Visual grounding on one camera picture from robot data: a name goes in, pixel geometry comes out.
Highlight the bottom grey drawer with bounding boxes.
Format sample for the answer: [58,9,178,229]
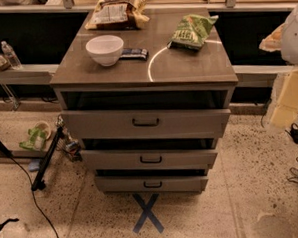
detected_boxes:
[94,176,208,193]

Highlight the brown chip bag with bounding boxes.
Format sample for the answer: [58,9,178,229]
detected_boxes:
[85,0,150,30]

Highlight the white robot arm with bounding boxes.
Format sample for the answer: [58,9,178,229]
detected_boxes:
[259,4,298,128]

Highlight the top grey drawer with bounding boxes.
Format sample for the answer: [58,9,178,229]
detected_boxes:
[62,109,231,140]

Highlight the dark blue snack bar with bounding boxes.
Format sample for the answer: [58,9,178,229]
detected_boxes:
[120,48,149,61]

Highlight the grey drawer cabinet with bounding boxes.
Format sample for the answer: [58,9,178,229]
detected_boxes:
[45,3,245,201]

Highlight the green jalapeno chip bag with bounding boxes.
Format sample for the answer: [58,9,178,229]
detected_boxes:
[167,14,219,51]

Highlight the black tripod leg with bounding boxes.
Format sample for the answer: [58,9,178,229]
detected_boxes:
[31,127,64,191]

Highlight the white ceramic bowl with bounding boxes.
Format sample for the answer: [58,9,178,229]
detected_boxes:
[85,35,124,66]

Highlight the blue tape cross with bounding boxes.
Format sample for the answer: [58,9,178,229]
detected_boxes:
[133,194,164,234]

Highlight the black power adapter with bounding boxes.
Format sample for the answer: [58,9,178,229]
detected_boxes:
[287,123,298,144]

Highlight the middle grey drawer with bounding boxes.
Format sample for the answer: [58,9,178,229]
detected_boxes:
[82,149,217,170]

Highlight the grey drawer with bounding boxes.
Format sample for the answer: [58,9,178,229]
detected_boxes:
[62,109,231,140]
[94,176,208,193]
[82,149,217,170]

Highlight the clear plastic water bottle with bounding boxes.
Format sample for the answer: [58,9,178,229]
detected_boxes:
[1,40,22,70]

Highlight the black floor cable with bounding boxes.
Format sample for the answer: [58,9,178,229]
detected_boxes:
[0,126,63,238]

